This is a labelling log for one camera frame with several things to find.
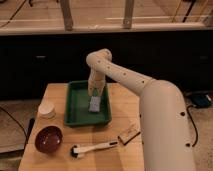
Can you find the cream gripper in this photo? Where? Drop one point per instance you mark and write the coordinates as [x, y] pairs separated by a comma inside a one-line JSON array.
[[96, 80]]

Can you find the grey sponge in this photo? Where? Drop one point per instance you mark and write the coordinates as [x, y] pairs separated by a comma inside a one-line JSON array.
[[94, 105]]

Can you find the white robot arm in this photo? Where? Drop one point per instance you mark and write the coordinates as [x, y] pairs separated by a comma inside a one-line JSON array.
[[164, 123]]

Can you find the green plastic tray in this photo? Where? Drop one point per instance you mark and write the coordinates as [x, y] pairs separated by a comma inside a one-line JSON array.
[[77, 112]]

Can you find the white small cup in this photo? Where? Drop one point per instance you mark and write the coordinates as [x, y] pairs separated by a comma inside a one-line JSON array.
[[46, 110]]

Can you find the wooden block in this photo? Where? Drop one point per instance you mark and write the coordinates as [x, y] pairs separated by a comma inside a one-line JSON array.
[[128, 134]]

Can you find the white dish brush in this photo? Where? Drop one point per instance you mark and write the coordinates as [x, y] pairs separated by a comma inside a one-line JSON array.
[[76, 151]]

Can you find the dark red bowl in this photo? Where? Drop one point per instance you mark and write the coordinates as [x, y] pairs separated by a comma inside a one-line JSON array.
[[48, 139]]

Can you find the dark floor device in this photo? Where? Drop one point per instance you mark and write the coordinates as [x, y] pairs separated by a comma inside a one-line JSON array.
[[201, 100]]

